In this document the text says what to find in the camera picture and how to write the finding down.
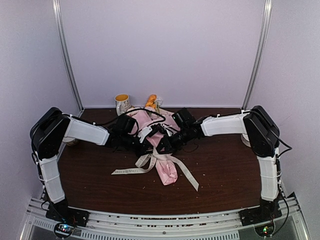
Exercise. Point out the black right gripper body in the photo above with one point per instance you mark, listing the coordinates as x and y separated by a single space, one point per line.
174 145

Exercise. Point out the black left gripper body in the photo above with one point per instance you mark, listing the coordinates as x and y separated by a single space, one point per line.
126 141

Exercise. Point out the pink wrapping paper sheet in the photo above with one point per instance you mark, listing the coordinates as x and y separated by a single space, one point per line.
149 116

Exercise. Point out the beige printed ribbon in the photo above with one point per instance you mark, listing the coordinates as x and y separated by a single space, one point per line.
165 165

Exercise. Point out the white patterned mug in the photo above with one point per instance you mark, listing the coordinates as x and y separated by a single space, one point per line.
122 103

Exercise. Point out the white fake flower stem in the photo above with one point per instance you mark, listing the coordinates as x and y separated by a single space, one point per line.
159 102

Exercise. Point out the orange fake flower stem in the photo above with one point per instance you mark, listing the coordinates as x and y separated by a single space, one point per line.
152 101

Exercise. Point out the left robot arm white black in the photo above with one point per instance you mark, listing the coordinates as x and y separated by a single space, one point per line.
56 131

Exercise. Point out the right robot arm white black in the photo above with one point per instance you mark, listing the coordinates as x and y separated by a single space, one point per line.
258 131

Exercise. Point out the white ceramic bowl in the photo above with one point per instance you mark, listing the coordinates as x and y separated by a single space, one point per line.
69 141

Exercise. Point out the white scalloped dish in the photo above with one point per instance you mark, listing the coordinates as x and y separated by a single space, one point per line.
245 140

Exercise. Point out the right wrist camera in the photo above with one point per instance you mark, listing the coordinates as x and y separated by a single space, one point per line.
166 129

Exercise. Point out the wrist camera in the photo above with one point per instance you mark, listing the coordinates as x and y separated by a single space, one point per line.
166 129
147 131

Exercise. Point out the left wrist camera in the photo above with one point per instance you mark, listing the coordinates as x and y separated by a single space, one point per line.
147 131

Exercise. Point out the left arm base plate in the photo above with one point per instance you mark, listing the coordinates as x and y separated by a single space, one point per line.
74 217

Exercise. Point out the aluminium front rail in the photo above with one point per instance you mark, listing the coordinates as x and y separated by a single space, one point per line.
224 225

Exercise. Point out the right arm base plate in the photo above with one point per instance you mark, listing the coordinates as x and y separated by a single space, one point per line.
257 215

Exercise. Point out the left aluminium frame post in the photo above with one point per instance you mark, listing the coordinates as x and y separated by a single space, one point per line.
65 53

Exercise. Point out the aluminium frame post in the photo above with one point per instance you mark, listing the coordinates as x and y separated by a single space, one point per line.
263 35
65 53

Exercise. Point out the right aluminium frame post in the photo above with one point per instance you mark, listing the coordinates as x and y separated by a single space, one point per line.
263 35

